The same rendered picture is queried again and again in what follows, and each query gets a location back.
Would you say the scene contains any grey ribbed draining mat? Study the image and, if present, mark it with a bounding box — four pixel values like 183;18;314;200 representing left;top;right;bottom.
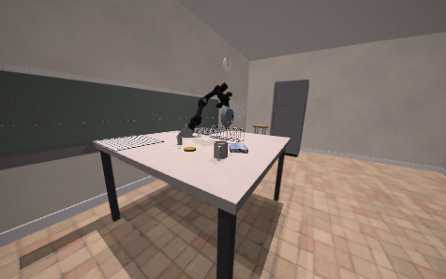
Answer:
93;135;165;152

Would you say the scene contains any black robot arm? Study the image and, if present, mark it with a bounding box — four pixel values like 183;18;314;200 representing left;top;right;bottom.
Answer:
188;83;229;129

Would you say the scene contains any dark grey tiled wall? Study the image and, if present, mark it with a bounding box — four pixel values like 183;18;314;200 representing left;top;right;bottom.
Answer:
0;70;201;170

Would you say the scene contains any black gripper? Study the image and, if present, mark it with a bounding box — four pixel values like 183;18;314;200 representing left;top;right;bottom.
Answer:
216;92;232;108

